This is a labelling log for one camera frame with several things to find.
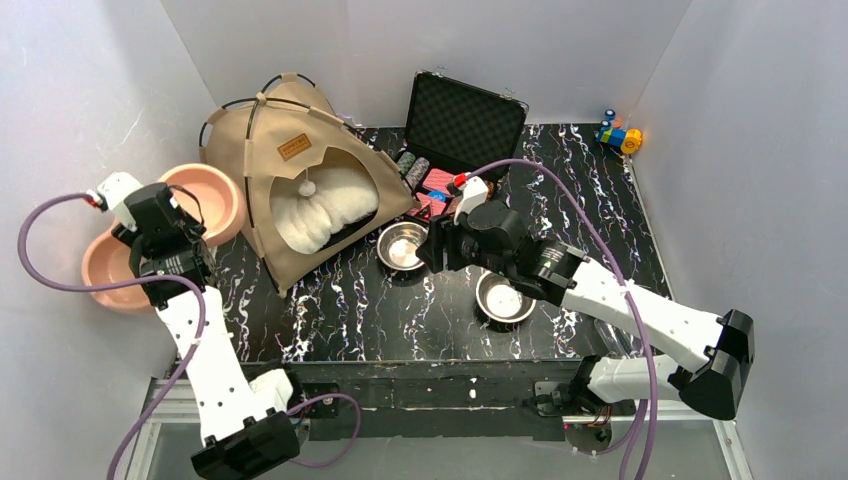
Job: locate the colourful toy train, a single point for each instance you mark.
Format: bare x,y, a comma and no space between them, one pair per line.
611,132

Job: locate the black poker chip case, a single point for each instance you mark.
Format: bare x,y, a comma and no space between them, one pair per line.
453,127

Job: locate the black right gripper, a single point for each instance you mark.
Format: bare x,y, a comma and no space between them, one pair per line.
433,245

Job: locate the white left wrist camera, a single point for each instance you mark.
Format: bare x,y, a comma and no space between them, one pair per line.
110,195

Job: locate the tan fabric pet tent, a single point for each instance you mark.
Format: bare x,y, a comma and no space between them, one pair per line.
344,148

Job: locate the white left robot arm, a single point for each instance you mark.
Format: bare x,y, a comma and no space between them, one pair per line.
245,430

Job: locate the steel pet bowl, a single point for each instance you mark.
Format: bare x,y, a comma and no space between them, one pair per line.
500,302
398,243

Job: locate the white fluffy cushion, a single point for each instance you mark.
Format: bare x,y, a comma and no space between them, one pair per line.
344,196

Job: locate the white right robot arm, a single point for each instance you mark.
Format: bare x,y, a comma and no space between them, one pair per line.
704,359

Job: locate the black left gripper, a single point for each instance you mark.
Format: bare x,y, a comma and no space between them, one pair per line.
124,235

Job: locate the white pompom toy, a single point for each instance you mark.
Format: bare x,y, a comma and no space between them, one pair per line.
307,188

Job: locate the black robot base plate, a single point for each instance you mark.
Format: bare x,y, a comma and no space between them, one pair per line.
439,398

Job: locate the pink double bowl holder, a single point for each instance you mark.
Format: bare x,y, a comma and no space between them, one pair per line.
148,286

